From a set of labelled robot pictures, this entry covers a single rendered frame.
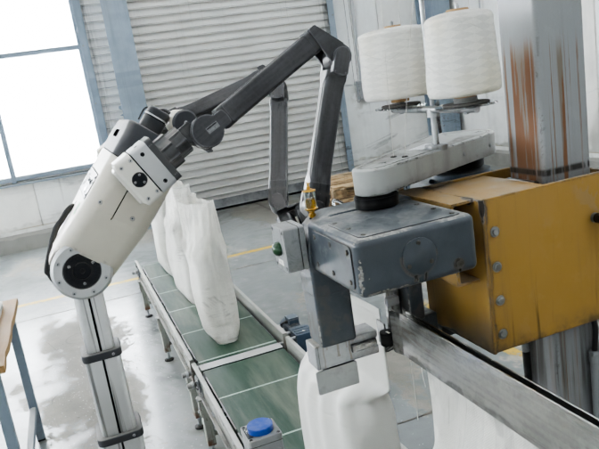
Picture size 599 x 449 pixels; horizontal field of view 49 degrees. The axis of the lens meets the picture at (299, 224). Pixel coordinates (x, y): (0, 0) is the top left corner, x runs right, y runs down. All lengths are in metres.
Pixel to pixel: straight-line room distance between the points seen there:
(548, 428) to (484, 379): 0.15
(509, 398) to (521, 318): 0.31
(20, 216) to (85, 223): 7.10
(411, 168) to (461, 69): 0.22
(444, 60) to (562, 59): 0.28
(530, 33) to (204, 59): 7.66
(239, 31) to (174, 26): 0.86
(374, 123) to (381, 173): 8.51
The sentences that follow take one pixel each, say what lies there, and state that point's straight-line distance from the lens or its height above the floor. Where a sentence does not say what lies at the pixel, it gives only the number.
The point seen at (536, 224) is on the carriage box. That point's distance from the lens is 1.36.
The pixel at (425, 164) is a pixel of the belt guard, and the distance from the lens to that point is 1.39.
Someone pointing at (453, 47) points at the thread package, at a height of 1.62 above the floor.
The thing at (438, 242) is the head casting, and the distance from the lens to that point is 1.16.
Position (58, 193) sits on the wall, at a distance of 8.79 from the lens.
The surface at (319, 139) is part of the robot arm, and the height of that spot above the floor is 1.45.
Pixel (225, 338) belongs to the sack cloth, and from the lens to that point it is 3.32.
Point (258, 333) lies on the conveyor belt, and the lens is 3.37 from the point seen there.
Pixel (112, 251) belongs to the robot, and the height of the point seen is 1.24.
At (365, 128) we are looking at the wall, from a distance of 9.72.
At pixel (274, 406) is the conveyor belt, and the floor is 0.38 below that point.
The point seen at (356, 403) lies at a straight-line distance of 1.67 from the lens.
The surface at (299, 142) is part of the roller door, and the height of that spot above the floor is 0.71.
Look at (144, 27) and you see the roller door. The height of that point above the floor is 2.49.
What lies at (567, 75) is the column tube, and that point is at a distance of 1.46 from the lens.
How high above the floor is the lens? 1.61
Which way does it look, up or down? 13 degrees down
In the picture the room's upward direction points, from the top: 9 degrees counter-clockwise
